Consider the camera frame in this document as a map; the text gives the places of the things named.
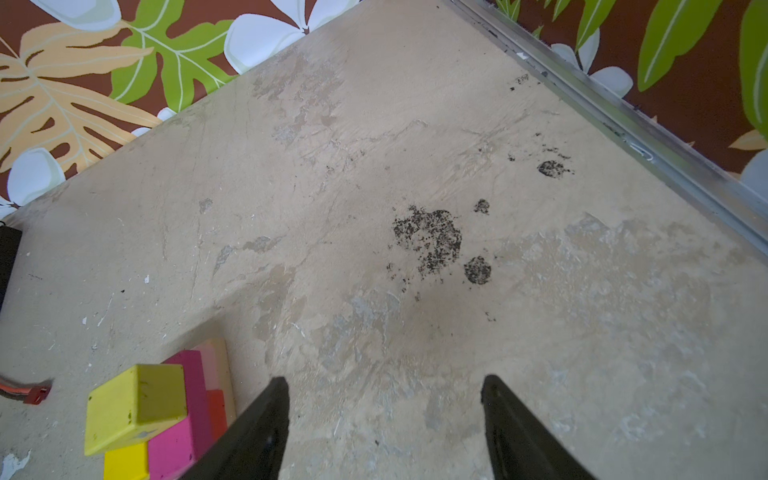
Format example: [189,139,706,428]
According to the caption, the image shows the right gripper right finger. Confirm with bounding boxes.
[481,375,594,479]

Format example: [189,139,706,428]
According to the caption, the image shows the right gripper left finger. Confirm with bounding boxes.
[181,377,290,480]

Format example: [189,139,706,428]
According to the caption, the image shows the red wood block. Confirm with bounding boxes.
[206,389,229,441]

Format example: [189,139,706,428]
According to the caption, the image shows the natural wood plank block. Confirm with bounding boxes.
[209,338,238,427]

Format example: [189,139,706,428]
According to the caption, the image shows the magenta wood block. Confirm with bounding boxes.
[148,350,214,479]

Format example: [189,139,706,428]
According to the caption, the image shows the lime green cube block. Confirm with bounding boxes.
[84,364,187,456]

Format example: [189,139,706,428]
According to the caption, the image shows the yellow wood block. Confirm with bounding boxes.
[103,442,150,480]

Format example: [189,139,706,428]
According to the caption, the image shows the pink wood block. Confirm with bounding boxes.
[194,341,222,391]

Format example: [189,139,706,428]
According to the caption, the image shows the red black cable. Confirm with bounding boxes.
[0,374,52,406]

